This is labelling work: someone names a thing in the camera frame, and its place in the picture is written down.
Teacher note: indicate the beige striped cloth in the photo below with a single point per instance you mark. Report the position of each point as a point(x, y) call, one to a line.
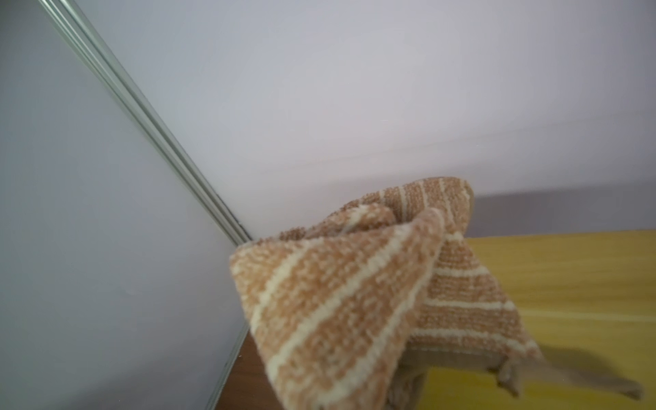
point(353, 312)

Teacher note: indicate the white metal yellow wood bookshelf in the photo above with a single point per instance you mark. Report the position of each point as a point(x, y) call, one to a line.
point(589, 301)

